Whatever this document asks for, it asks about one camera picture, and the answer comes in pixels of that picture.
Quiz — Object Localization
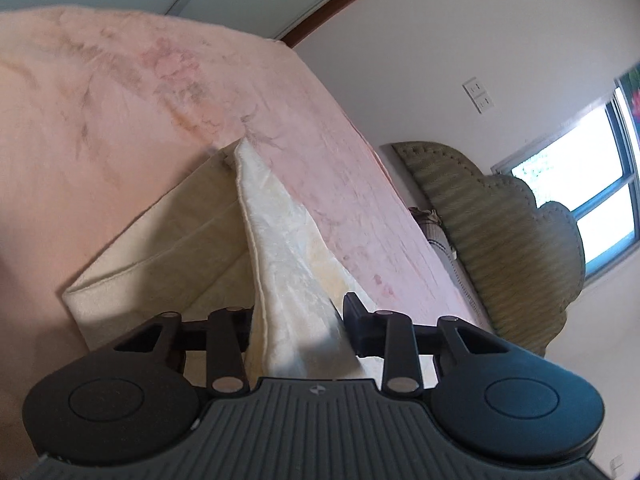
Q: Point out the cream white pants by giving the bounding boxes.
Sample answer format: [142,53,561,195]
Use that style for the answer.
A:
[60,136,440,390]

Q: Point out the striped pillow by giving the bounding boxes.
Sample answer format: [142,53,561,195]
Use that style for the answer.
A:
[409,207,494,333]

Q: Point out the olive green padded headboard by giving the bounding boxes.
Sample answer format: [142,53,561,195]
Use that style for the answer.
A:
[393,141,586,356]

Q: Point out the pink bed blanket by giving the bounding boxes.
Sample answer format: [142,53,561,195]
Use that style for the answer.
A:
[1,6,474,478]

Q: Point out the window with blue frame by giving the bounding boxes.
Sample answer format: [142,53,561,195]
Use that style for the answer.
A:
[491,66,639,278]

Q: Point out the white wall switch plate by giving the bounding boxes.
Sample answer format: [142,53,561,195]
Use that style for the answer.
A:
[462,77,495,114]

